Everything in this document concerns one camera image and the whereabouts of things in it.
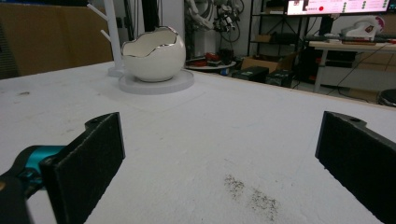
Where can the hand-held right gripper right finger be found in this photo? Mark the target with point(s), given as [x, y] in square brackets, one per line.
[358, 158]

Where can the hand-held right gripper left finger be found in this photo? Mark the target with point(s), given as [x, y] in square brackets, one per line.
[82, 165]

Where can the black round stool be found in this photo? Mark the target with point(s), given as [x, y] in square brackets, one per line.
[387, 98]

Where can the black case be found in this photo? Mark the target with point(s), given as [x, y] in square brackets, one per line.
[280, 79]
[251, 74]

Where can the light wooden desk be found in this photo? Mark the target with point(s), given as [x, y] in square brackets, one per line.
[348, 47]

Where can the white eggshell-shaped ceramic bowl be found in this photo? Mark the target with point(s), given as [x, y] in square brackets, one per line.
[155, 60]

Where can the round white tray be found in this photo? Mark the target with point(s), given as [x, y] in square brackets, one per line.
[180, 83]

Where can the white and red device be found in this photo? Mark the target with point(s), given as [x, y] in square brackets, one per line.
[361, 29]

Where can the brown cardboard panel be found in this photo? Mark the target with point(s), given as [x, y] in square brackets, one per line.
[53, 37]

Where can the white branched stand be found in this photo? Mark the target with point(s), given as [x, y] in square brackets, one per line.
[112, 34]

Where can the open cardboard box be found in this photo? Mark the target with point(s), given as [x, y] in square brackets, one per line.
[260, 63]

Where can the black metal shelf rack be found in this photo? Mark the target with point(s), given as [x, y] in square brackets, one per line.
[280, 37]

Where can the monitor screen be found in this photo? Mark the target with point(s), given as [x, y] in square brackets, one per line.
[336, 6]

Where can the small round white table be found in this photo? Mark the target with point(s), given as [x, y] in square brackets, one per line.
[211, 66]

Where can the red tool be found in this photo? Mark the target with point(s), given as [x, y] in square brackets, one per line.
[212, 56]

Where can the black upright post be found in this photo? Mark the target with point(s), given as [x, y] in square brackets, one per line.
[151, 14]

